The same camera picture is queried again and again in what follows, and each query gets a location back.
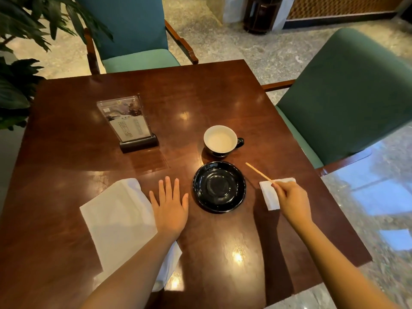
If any person's right hand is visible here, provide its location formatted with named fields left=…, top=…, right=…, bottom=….
left=271, top=181, right=313, bottom=231

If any person's left hand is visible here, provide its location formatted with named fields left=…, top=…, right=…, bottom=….
left=149, top=176, right=189, bottom=242

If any wooden stirring stick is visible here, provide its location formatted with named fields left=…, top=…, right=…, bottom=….
left=245, top=162, right=273, bottom=183

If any person's right forearm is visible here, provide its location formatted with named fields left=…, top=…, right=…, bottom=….
left=296, top=221, right=401, bottom=309

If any person's left forearm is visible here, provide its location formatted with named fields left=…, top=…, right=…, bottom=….
left=79, top=231, right=177, bottom=309

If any small white paper napkin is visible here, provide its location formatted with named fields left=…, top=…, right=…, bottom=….
left=259, top=177, right=296, bottom=211

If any black saucer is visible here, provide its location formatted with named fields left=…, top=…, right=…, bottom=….
left=192, top=161, right=247, bottom=214

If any large white cloth napkin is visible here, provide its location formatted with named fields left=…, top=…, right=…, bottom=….
left=79, top=178, right=183, bottom=292

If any black cup with white inside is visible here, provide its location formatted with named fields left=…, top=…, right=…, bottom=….
left=203, top=125, right=245, bottom=158

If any clear acrylic menu stand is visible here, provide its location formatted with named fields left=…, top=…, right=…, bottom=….
left=97, top=95, right=159, bottom=154

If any dark green upholstered armchair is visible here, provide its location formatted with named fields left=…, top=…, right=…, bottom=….
left=262, top=27, right=412, bottom=177

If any teal armchair with wooden arms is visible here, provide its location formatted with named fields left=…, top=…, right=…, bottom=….
left=73, top=0, right=199, bottom=75

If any green leafy potted plant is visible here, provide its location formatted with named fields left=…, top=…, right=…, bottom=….
left=0, top=0, right=114, bottom=131

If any wooden lattice panel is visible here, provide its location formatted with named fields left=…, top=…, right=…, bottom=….
left=283, top=0, right=407, bottom=29

